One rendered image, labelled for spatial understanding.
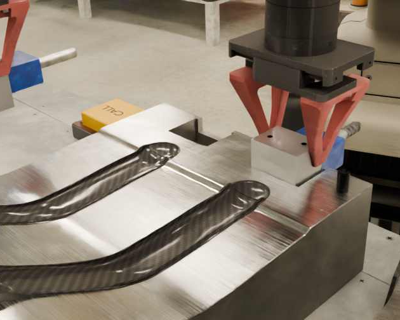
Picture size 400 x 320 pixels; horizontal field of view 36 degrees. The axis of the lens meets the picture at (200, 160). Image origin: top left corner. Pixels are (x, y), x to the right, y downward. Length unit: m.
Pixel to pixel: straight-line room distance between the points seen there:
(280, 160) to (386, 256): 0.15
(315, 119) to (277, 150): 0.05
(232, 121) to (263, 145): 2.21
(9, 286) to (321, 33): 0.28
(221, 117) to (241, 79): 2.27
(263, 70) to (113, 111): 0.35
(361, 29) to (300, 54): 0.43
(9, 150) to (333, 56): 0.47
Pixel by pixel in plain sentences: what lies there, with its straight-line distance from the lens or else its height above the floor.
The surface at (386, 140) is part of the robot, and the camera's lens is 0.88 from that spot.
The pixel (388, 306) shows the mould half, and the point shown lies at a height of 0.87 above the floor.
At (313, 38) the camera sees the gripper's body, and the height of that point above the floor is 1.01.
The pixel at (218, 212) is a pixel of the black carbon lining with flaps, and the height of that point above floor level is 0.88.
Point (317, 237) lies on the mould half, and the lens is 0.48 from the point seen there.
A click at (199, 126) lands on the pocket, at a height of 0.88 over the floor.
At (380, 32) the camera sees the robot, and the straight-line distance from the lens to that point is 0.89.
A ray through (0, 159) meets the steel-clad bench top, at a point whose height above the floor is 0.80.
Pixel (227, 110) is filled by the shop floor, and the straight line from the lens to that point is 2.85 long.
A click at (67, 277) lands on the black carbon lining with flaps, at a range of 0.42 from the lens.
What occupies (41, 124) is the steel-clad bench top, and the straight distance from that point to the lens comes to 0.88.
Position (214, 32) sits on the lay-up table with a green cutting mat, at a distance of 3.69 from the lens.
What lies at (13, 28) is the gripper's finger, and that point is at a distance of 0.63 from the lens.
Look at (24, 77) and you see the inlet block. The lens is 0.67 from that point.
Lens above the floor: 1.16
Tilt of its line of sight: 28 degrees down
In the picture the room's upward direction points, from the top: 2 degrees counter-clockwise
